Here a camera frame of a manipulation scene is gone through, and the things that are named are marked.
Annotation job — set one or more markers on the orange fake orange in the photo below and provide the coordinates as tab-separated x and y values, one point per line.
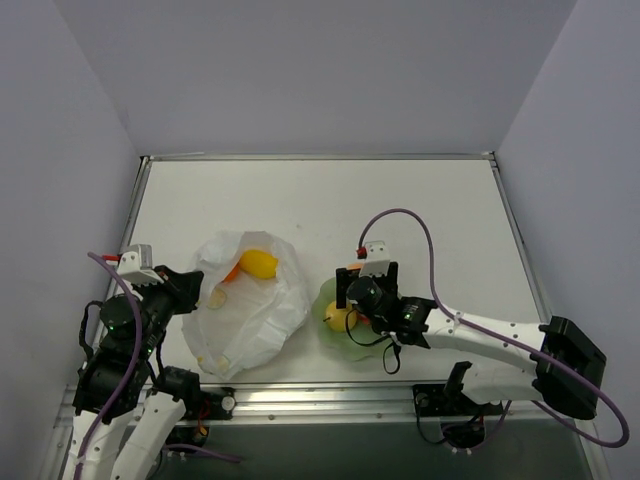
232	274

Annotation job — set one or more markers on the yellow fake lemon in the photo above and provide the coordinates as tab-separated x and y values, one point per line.
259	264

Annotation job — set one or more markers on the aluminium table frame rail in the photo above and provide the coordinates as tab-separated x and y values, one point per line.
446	222

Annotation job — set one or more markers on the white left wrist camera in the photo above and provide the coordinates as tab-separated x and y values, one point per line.
136	266

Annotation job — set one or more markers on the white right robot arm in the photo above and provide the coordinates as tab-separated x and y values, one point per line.
557	362

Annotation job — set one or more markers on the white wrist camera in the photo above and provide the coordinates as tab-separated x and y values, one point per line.
375	259
136	266

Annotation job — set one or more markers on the green glass plate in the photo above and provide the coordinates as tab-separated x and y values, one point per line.
340	343

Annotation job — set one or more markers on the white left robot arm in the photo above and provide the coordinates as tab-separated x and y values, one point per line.
125	407

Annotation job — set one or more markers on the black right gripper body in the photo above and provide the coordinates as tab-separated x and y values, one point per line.
341	282

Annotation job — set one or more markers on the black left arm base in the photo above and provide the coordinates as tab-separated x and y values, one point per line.
202	411

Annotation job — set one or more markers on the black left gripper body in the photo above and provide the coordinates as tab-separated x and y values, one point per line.
181	289

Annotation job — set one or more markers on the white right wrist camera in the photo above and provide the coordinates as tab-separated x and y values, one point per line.
375	259

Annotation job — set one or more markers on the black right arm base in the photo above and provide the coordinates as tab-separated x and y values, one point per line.
454	422

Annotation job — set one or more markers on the yellow fake pear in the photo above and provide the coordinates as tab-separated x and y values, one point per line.
340	319

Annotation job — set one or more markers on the white plastic bag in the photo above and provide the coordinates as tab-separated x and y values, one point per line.
245	323

